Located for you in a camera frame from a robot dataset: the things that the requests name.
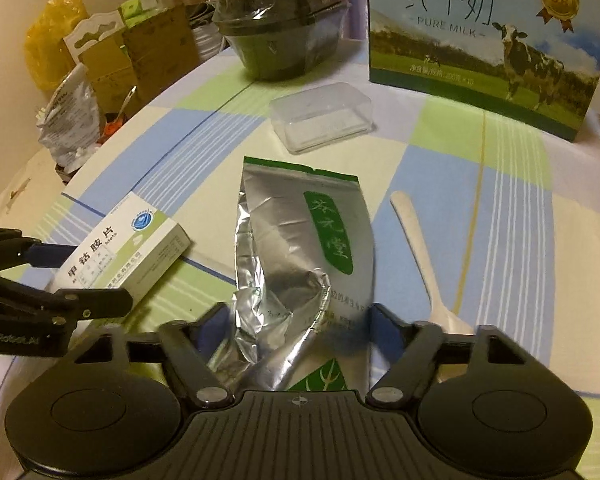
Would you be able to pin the yellow plastic bag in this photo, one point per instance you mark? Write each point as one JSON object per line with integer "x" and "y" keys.
{"x": 50, "y": 40}

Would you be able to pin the green tissue box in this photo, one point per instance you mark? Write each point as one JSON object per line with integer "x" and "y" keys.
{"x": 140, "y": 9}

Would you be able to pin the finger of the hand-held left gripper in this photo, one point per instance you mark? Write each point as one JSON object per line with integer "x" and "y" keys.
{"x": 90, "y": 301}
{"x": 47, "y": 255}

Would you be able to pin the silver foil pouch green label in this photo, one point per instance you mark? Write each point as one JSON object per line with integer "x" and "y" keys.
{"x": 300, "y": 250}

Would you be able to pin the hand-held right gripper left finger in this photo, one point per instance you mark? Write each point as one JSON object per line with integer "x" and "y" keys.
{"x": 190, "y": 355}

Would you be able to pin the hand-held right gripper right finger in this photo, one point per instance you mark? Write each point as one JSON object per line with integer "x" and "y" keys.
{"x": 386, "y": 321}

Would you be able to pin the cardboard box with white hanger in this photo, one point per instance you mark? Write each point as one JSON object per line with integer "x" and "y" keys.
{"x": 130, "y": 60}

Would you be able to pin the dark red tray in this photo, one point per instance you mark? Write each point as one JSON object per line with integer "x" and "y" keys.
{"x": 70, "y": 171}

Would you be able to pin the grey white crumpled pouch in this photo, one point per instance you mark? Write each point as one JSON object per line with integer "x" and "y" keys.
{"x": 67, "y": 115}

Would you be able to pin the white green medicine box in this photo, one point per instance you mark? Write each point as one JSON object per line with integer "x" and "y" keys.
{"x": 125, "y": 245}

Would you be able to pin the clear plastic box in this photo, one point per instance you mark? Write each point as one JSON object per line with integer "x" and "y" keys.
{"x": 320, "y": 115}

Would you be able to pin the white bucket with black bag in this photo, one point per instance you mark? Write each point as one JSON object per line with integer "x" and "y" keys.
{"x": 206, "y": 27}

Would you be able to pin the blue milk carton box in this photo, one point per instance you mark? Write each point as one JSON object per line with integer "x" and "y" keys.
{"x": 480, "y": 45}

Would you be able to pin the dark wrapped noodle bowl pack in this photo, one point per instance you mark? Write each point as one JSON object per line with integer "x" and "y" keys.
{"x": 280, "y": 25}

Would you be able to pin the white plastic spoon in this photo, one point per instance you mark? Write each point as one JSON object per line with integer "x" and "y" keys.
{"x": 430, "y": 270}

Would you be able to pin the checked cloth desktop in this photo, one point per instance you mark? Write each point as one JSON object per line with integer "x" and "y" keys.
{"x": 440, "y": 170}

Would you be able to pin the red bowl with metal spoon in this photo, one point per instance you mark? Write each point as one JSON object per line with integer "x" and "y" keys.
{"x": 111, "y": 125}

